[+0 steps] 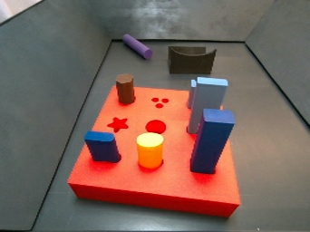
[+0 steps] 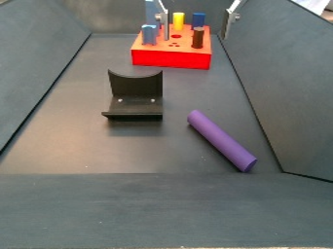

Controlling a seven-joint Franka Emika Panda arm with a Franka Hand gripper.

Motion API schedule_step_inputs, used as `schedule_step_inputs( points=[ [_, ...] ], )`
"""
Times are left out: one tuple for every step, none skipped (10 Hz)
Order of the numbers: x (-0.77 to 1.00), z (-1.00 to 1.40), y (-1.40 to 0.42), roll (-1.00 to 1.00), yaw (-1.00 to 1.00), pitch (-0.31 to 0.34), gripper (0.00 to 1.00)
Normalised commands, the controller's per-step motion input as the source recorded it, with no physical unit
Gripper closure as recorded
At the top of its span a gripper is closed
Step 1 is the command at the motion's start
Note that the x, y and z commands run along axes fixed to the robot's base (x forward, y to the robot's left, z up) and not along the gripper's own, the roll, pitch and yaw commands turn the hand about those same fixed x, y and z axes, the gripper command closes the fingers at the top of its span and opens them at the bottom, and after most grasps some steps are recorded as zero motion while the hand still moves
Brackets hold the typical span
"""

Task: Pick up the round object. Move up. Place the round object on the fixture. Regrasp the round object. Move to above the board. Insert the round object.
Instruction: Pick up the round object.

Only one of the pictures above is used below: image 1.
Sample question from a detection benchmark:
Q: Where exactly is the purple foam cylinder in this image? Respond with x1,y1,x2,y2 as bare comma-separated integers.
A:
123,34,152,59

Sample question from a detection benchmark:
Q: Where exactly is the yellow orange cylinder peg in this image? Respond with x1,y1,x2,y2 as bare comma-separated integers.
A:
135,132,163,169

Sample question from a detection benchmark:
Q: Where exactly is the brown hexagonal peg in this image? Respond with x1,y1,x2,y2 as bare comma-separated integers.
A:
116,73,136,104

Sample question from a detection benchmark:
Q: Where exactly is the small light blue peg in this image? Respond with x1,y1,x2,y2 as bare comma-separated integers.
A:
187,80,196,109

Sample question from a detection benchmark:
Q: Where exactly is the dark blue tall block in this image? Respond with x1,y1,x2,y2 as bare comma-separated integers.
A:
189,109,235,174

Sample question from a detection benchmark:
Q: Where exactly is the light blue tall block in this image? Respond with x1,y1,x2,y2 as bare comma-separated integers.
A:
187,77,228,134

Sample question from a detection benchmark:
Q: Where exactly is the dark blue short peg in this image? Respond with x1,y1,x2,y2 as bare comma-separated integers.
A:
84,130,121,163

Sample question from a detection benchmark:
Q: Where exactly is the black curved cradle stand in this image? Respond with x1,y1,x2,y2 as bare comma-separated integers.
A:
168,46,216,74

